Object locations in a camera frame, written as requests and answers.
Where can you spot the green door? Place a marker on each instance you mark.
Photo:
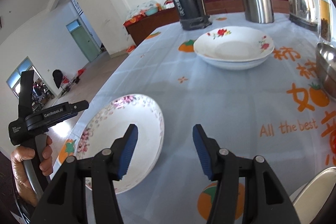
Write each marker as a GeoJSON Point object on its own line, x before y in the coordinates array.
{"type": "Point", "coordinates": [84, 40]}

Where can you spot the pink flower white plate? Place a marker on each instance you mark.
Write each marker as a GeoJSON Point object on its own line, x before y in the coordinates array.
{"type": "Point", "coordinates": [111, 122]}

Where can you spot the white enamel bowl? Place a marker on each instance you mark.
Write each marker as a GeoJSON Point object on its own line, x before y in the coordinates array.
{"type": "Point", "coordinates": [314, 202]}

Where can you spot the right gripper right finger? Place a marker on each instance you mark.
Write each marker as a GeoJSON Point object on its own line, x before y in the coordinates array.
{"type": "Point", "coordinates": [266, 200]}

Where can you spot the stainless steel bowl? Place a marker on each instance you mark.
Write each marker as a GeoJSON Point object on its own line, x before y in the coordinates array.
{"type": "Point", "coordinates": [325, 65]}

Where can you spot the teal basin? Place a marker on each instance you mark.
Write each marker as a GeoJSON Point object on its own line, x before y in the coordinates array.
{"type": "Point", "coordinates": [151, 11]}

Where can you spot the steel electric kettle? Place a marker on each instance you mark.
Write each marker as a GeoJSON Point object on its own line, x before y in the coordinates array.
{"type": "Point", "coordinates": [303, 13]}

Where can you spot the red flower white plate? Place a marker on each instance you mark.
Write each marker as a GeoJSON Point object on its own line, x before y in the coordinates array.
{"type": "Point", "coordinates": [234, 48]}

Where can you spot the glass tea bottle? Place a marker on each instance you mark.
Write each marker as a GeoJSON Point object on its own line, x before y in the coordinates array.
{"type": "Point", "coordinates": [325, 20]}

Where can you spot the white orange print tablecloth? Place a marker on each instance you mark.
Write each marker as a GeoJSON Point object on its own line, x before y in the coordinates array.
{"type": "Point", "coordinates": [277, 109]}

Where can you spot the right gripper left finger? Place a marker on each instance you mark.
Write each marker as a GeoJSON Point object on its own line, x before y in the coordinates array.
{"type": "Point", "coordinates": [64, 199]}

